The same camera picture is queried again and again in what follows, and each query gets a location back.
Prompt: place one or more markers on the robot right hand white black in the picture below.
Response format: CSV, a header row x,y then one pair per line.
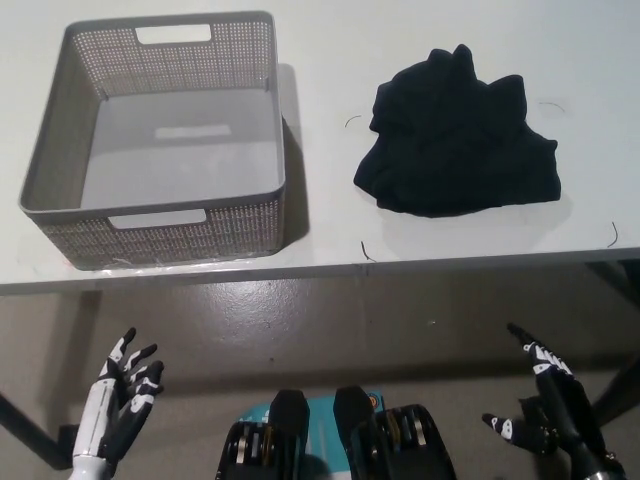
x,y
555,395

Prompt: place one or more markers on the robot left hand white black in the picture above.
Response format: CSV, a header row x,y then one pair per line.
x,y
107,400

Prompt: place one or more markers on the black t-shirt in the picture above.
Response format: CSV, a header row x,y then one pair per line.
x,y
450,160

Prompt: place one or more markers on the black floor tape patch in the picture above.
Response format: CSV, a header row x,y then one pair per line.
x,y
69,445

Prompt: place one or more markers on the black metal table leg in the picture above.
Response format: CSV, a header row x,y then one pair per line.
x,y
25,425
620,390

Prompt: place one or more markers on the clear tape strip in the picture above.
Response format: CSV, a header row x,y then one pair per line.
x,y
165,265

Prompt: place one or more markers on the robot right black torso block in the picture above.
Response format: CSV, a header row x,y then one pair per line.
x,y
400,440

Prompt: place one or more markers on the robot black torso block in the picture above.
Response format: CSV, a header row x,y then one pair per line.
x,y
287,415
400,440

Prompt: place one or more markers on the robot left black torso block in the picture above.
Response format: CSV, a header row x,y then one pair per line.
x,y
287,415

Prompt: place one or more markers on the grey perforated plastic basket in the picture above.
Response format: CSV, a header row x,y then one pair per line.
x,y
60,125

